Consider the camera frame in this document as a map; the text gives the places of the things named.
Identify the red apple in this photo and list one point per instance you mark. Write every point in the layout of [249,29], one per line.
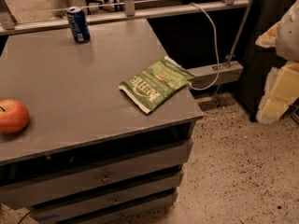
[14,116]

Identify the grey drawer cabinet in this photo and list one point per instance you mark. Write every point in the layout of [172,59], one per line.
[78,115]

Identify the grey drawer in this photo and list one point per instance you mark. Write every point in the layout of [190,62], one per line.
[94,175]
[121,211]
[106,196]

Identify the middle grey drawer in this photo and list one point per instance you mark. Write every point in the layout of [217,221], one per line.
[106,196]

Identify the green kettle chips bag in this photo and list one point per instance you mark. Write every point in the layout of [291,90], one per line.
[154,85]

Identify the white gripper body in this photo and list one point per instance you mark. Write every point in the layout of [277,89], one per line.
[289,36]

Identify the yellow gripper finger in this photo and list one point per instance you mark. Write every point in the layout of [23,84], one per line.
[269,38]
[281,90]

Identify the diagonal metal rod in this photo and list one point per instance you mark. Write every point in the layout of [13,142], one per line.
[239,28]

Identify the grey metal rail frame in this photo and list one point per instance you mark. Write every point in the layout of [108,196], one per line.
[124,11]

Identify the blue pepsi can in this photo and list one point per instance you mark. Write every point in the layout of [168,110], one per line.
[78,25]

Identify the bottom grey drawer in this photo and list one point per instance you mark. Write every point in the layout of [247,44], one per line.
[121,211]

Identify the top grey drawer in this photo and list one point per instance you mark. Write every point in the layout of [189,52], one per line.
[94,175]

